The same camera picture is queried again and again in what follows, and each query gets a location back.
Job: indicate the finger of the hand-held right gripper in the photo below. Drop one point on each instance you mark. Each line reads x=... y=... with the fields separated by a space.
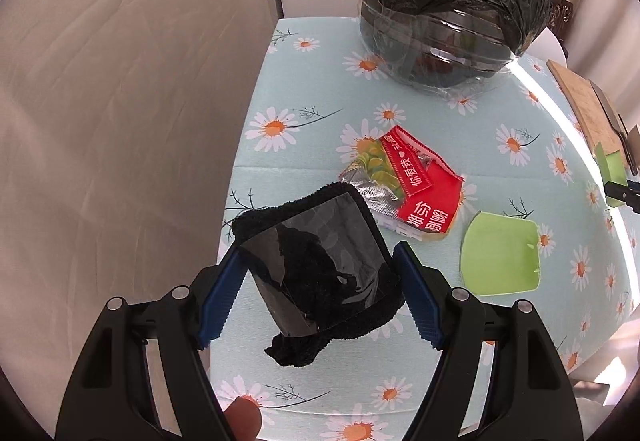
x=620 y=192

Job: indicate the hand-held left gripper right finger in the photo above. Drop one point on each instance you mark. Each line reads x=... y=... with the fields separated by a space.
x=420 y=301

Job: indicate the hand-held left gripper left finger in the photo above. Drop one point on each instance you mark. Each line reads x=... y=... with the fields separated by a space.
x=222 y=301

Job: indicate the black cloth with plastic film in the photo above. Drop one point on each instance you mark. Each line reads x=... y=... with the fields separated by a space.
x=325 y=271

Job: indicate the clear plastic trash bin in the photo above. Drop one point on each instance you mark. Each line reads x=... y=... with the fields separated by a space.
x=435 y=56

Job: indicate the person's left hand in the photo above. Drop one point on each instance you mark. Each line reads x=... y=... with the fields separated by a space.
x=243 y=418

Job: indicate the red snack wrapper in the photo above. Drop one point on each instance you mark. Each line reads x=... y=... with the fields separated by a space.
x=430 y=201

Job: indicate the wooden cutting board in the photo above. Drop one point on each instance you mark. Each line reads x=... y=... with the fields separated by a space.
x=580 y=96

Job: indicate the white chair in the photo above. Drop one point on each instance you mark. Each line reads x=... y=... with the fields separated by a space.
x=547 y=51

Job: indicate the daisy print tablecloth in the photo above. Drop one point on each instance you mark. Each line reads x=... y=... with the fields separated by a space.
x=310 y=141

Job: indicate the brown leather bag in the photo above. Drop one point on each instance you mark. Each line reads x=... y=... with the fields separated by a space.
x=564 y=13

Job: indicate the beige fabric curtain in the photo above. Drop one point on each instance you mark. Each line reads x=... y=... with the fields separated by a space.
x=125 y=121

